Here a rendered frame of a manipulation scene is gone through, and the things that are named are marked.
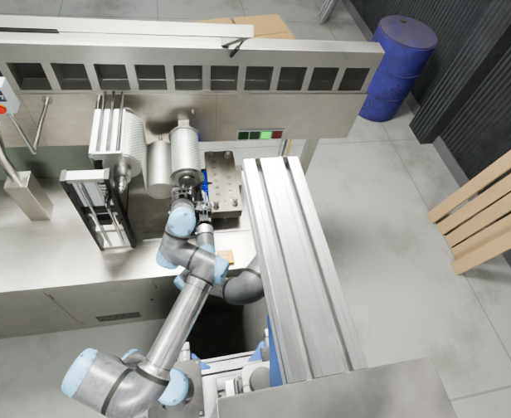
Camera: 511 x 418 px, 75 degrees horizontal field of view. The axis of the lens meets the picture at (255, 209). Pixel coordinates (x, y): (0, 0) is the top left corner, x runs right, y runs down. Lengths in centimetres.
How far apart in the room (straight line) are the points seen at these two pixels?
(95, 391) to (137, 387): 10
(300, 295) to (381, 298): 246
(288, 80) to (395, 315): 194
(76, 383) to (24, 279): 89
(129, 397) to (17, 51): 124
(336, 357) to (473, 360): 271
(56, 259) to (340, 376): 156
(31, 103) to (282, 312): 150
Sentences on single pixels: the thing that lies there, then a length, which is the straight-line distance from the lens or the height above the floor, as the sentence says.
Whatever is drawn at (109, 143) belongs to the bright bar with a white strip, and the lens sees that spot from 138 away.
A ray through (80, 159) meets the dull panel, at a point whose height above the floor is 104.
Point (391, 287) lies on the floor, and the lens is 295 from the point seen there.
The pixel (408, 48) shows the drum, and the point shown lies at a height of 87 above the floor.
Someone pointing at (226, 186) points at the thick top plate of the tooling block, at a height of 103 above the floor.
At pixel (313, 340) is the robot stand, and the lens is 41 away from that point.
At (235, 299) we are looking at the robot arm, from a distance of 120.
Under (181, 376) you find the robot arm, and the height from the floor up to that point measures 104.
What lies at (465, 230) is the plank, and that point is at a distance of 334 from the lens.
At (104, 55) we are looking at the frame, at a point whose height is 161.
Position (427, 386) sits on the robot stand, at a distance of 45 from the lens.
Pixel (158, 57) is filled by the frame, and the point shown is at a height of 161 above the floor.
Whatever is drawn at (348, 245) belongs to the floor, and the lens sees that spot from 295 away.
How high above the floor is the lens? 241
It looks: 56 degrees down
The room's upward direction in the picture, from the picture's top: 13 degrees clockwise
